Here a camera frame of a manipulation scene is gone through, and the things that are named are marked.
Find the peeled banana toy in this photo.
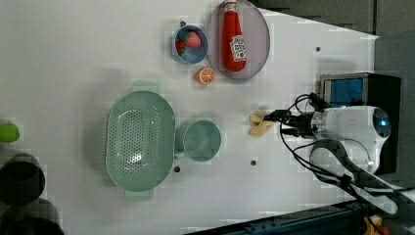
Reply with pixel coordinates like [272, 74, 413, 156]
[249, 107, 275, 137]

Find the grey round plate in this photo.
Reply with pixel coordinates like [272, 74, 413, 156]
[206, 0, 270, 81]

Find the black toaster oven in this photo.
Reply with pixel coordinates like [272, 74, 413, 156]
[320, 72, 401, 175]

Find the blue bowl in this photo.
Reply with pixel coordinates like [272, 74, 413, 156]
[170, 24, 208, 65]

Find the green ball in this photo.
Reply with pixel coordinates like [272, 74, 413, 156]
[0, 123, 20, 143]

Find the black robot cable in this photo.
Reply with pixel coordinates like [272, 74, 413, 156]
[279, 93, 363, 197]

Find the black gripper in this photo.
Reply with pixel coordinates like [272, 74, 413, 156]
[263, 110, 314, 137]

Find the green perforated colander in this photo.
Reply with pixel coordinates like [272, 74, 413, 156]
[105, 80, 175, 202]

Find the red ketchup bottle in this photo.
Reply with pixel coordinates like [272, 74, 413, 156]
[221, 0, 247, 71]

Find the yellow object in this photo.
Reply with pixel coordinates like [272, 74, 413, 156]
[363, 215, 391, 235]

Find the orange slice toy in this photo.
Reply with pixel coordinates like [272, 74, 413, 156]
[196, 68, 215, 85]

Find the blue table frame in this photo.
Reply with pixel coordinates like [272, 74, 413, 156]
[186, 201, 414, 235]

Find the green mug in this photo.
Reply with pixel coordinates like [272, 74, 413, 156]
[174, 119, 221, 162]

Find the black round object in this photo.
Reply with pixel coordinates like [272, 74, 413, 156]
[1, 199, 66, 235]
[0, 154, 45, 206]

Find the black round object upper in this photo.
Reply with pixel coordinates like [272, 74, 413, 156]
[1, 199, 66, 235]

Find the red strawberry toy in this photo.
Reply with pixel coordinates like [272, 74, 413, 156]
[184, 31, 202, 49]

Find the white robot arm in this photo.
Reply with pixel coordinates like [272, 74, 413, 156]
[263, 106, 414, 215]

